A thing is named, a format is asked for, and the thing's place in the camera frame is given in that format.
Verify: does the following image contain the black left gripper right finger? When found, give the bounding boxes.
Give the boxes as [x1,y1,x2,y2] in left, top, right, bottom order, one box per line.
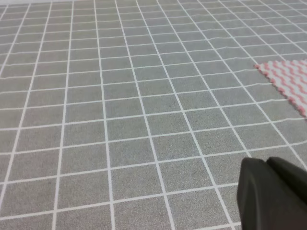
[266,157,307,201]

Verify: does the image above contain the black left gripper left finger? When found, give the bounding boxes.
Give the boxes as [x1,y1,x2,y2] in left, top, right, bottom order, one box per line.
[236,158,307,230]

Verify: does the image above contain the pink white wavy towel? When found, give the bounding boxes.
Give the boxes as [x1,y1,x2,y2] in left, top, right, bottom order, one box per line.
[255,59,307,117]

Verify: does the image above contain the grey grid tablecloth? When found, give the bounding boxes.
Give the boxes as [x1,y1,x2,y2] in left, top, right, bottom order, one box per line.
[0,0,307,230]

